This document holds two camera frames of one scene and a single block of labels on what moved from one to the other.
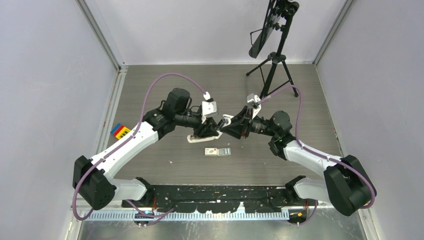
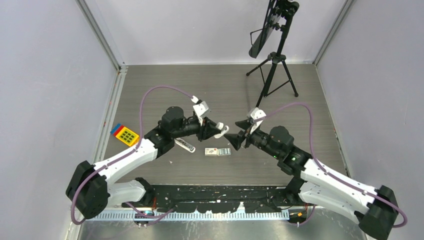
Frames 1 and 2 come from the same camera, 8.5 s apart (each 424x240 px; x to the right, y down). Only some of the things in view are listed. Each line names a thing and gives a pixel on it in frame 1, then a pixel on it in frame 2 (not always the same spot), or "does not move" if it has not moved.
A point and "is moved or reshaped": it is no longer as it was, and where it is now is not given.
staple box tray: [224, 151] does not move
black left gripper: [208, 128] does not move
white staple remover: [227, 120] is moved or reshaped
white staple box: [210, 151] does not move
